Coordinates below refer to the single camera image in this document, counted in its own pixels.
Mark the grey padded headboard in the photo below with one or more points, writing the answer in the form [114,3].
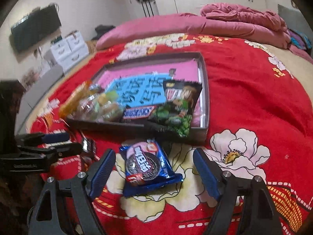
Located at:
[295,20]

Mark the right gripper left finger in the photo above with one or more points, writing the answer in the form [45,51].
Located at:
[50,215]

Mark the black green chips bag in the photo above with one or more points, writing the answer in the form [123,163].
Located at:
[175,115]

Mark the grey shallow box tray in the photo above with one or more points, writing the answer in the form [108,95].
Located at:
[200,123]

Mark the pink blue Chinese book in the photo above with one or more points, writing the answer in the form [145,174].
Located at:
[142,85]

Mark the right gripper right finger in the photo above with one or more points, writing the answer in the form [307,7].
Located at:
[259,214]

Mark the Snickers bar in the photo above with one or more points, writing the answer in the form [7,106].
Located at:
[135,113]

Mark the orange yellow snack bag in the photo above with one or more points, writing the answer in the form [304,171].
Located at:
[71,104]

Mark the grey bench sofa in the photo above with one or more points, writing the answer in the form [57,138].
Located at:
[32,97]

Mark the dark clothes pile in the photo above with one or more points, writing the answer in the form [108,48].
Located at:
[101,30]

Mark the pink quilt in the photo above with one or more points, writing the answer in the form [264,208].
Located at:
[219,19]

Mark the yellow green pastry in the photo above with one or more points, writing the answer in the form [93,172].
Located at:
[109,109]

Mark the red floral blanket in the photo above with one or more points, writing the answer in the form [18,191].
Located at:
[260,124]

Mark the white drawer chest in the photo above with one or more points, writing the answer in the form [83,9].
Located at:
[67,52]

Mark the black wall television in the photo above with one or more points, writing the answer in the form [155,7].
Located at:
[35,27]

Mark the purple teal clothing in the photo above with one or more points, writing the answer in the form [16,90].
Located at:
[300,40]

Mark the clear bread pastry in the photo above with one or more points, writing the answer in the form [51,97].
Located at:
[88,108]

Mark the blue Oreo cookie pack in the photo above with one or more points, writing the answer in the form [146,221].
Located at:
[147,168]

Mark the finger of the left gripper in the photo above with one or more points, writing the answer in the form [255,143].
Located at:
[36,139]

